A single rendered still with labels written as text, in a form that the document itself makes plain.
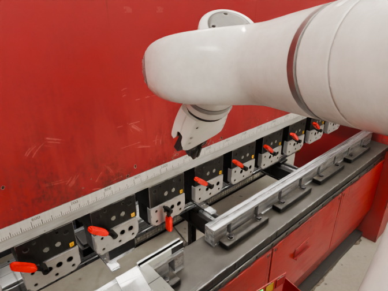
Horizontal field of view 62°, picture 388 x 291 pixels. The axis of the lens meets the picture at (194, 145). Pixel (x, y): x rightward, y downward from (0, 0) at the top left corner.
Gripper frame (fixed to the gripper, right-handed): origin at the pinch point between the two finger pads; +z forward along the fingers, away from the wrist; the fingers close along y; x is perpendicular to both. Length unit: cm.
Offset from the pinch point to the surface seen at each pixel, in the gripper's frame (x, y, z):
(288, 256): 38, -59, 112
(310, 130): -4, -94, 68
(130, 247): -2, 15, 57
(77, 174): -18.5, 20.7, 21.5
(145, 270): 6, 13, 65
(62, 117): -26.8, 18.1, 7.8
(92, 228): -7.1, 23.5, 33.0
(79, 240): -19, 27, 73
